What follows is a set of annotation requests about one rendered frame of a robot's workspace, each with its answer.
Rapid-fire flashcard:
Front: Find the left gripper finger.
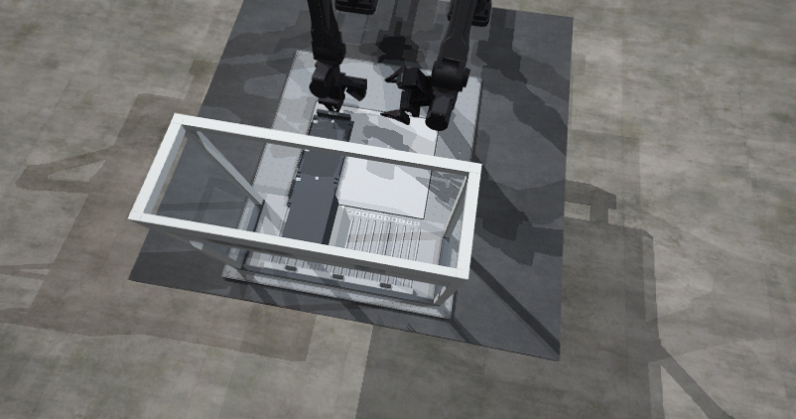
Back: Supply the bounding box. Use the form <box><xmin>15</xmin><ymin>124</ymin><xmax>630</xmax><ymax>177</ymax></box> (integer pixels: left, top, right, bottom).
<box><xmin>380</xmin><ymin>109</ymin><xmax>410</xmax><ymax>125</ymax></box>
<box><xmin>384</xmin><ymin>66</ymin><xmax>407</xmax><ymax>83</ymax></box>

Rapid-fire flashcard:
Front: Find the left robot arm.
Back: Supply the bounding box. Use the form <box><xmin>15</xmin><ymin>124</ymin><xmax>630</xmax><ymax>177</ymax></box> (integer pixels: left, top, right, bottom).
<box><xmin>396</xmin><ymin>0</ymin><xmax>491</xmax><ymax>131</ymax></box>

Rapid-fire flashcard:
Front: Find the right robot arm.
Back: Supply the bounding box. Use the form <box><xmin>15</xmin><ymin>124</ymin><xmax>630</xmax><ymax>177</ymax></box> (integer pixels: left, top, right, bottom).
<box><xmin>307</xmin><ymin>0</ymin><xmax>375</xmax><ymax>101</ymax></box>

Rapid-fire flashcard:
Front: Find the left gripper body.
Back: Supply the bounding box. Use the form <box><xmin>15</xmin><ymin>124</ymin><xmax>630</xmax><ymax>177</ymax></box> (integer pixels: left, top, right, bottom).
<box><xmin>398</xmin><ymin>90</ymin><xmax>421</xmax><ymax>123</ymax></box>

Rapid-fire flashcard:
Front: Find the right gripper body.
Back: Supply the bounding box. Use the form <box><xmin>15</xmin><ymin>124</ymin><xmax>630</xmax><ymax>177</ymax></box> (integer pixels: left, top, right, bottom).
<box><xmin>318</xmin><ymin>94</ymin><xmax>345</xmax><ymax>109</ymax></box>

